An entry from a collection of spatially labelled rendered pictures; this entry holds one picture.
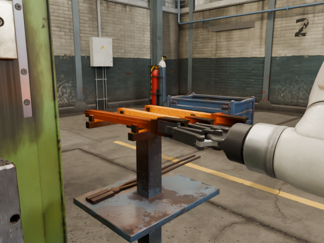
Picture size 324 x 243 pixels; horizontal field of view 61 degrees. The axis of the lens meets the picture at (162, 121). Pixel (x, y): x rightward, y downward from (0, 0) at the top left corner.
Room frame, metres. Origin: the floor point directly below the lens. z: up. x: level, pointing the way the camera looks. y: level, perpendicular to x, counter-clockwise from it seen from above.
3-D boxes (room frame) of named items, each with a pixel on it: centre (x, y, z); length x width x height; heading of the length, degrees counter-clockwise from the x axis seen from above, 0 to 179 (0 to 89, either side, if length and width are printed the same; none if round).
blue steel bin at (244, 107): (4.41, -0.76, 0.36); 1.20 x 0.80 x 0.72; 50
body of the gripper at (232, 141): (0.52, -0.13, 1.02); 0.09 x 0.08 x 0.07; 45
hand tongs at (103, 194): (1.03, 0.03, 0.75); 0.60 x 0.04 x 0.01; 139
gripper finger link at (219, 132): (0.56, -0.07, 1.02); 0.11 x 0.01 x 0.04; 50
